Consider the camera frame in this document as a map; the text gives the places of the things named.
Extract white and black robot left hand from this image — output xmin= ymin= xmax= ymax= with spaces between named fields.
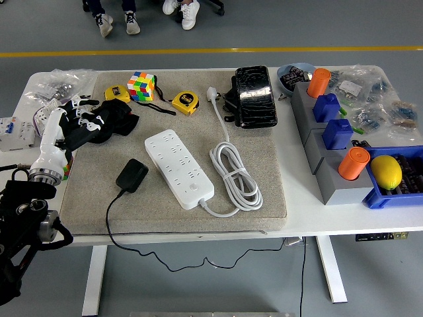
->
xmin=30 ymin=97 xmax=110 ymax=174

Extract black power adapter with cord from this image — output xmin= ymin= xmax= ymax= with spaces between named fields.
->
xmin=105 ymin=158 xmax=286 ymax=272

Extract white power strip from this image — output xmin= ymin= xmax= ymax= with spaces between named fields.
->
xmin=144 ymin=129 xmax=215 ymax=210

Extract large white socket panel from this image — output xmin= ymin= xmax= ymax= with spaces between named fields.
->
xmin=32 ymin=98 xmax=62 ymax=136

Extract small colourful puzzle cube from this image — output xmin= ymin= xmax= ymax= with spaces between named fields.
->
xmin=62 ymin=155 xmax=74 ymax=182

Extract white circuit breaker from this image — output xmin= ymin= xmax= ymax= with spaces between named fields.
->
xmin=0 ymin=116 xmax=36 ymax=153

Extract clear bag metal parts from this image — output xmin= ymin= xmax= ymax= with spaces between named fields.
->
xmin=31 ymin=68 xmax=96 ymax=100

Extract black cloth pouch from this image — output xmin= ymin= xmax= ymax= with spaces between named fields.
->
xmin=89 ymin=100 xmax=140 ymax=145

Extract small yellow tape measure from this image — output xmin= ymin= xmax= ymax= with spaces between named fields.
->
xmin=104 ymin=85 xmax=132 ymax=104

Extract large colourful puzzle cube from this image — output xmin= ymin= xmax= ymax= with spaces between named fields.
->
xmin=127 ymin=71 xmax=156 ymax=102

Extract person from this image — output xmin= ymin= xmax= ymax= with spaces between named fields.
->
xmin=163 ymin=0 xmax=201 ymax=30
xmin=89 ymin=0 xmax=141 ymax=38

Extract large yellow tape measure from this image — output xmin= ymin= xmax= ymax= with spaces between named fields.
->
xmin=171 ymin=91 xmax=200 ymax=116

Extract white table leg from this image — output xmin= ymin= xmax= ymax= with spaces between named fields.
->
xmin=315 ymin=236 xmax=348 ymax=304
xmin=81 ymin=244 xmax=108 ymax=316

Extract beige cushion mat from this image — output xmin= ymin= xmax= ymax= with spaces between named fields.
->
xmin=58 ymin=69 xmax=288 ymax=237

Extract glossy black case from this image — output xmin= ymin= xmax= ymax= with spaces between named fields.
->
xmin=235 ymin=65 xmax=278 ymax=129

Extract black chair base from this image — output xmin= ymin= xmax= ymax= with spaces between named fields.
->
xmin=200 ymin=0 xmax=226 ymax=17

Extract light blue bowl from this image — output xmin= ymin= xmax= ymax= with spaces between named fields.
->
xmin=276 ymin=62 xmax=317 ymax=97

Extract black parts in bowl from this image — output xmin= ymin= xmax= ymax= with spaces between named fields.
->
xmin=281 ymin=65 xmax=313 ymax=90

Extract grey holder block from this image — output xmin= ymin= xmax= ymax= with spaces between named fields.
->
xmin=290 ymin=81 xmax=343 ymax=143
xmin=303 ymin=127 xmax=356 ymax=175
xmin=315 ymin=154 xmax=377 ymax=206

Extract orange cylinder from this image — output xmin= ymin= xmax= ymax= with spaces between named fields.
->
xmin=337 ymin=147 xmax=371 ymax=182
xmin=307 ymin=67 xmax=332 ymax=98

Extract blue peg block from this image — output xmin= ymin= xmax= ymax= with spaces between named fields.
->
xmin=312 ymin=92 xmax=341 ymax=123
xmin=322 ymin=118 xmax=354 ymax=151

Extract clear bag white labelled parts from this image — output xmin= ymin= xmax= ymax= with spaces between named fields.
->
xmin=331 ymin=70 xmax=367 ymax=100

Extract clear bag blue resistors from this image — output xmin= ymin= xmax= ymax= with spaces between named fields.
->
xmin=349 ymin=100 xmax=390 ymax=133

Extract blue plastic bin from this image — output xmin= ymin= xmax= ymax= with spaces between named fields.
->
xmin=362 ymin=145 xmax=423 ymax=209

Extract black table control panel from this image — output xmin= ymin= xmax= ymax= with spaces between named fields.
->
xmin=356 ymin=232 xmax=410 ymax=242

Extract yellow lemon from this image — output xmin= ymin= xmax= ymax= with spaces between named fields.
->
xmin=369 ymin=155 xmax=403 ymax=191

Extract clear bag mixed resistors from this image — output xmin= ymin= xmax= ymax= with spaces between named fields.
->
xmin=385 ymin=97 xmax=423 ymax=143

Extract black parts in bin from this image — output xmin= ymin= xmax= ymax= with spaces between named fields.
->
xmin=386 ymin=154 xmax=423 ymax=196

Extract black wrist strap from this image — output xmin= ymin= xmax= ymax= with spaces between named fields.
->
xmin=134 ymin=76 xmax=177 ymax=116

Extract white coiled power cord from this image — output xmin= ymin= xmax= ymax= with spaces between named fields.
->
xmin=199 ymin=86 xmax=264 ymax=218

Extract black hanging cable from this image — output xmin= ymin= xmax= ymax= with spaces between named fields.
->
xmin=298 ymin=238 xmax=307 ymax=317

